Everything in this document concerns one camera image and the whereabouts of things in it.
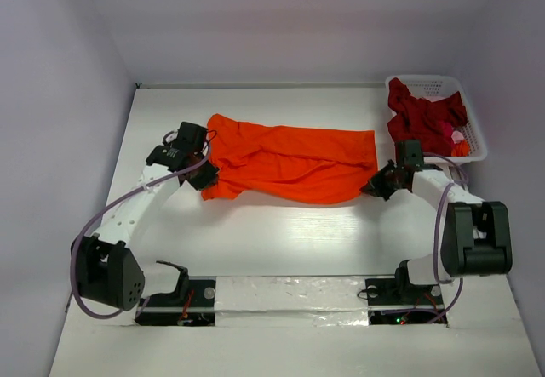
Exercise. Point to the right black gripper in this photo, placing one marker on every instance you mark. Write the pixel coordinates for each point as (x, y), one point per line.
(381, 184)

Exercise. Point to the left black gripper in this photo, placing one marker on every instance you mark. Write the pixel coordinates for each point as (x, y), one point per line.
(208, 179)

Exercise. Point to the orange t shirt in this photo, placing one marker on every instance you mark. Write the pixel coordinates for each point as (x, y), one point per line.
(305, 165)

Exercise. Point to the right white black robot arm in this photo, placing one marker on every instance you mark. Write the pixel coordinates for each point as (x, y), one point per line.
(471, 236)

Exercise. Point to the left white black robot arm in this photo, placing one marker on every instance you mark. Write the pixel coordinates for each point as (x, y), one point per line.
(103, 269)

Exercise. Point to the dark red t shirt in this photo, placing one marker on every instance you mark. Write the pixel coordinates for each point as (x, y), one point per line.
(419, 118)

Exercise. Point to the small orange garment in basket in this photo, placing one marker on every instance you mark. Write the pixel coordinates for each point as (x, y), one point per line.
(461, 149)

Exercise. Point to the pink garment in basket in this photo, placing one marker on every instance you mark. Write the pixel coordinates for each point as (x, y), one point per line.
(449, 132)

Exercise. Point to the white plastic basket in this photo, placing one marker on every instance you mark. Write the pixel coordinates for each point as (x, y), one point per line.
(436, 87)

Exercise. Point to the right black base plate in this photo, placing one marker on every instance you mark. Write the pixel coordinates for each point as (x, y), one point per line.
(389, 303)

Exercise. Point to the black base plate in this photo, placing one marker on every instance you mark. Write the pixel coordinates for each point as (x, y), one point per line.
(189, 306)
(389, 303)

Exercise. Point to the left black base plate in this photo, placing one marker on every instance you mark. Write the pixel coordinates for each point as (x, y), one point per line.
(189, 306)

